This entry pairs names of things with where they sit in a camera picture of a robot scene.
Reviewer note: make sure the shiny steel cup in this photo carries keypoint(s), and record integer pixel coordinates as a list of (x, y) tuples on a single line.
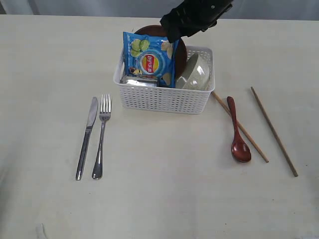
[(140, 80)]

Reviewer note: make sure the grey ceramic bowl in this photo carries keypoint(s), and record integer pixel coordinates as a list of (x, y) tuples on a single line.
[(196, 74)]

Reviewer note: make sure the brown wooden plate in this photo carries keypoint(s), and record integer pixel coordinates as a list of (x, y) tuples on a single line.
[(181, 51)]

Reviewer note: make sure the white plastic perforated basket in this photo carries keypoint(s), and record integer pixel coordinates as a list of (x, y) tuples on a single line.
[(168, 100)]

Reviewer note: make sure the steel fork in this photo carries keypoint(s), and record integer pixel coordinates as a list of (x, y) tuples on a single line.
[(104, 116)]

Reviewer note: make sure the dark red wooden spoon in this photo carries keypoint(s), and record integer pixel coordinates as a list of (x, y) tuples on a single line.
[(239, 149)]

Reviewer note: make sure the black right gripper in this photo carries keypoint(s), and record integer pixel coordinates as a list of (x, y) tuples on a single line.
[(192, 16)]

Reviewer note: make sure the steel table knife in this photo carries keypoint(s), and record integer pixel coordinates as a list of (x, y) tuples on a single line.
[(89, 126)]

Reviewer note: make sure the wooden chopstick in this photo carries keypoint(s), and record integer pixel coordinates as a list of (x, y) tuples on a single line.
[(241, 128), (277, 138)]

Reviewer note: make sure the blue chips bag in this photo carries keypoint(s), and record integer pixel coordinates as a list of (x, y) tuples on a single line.
[(150, 56)]

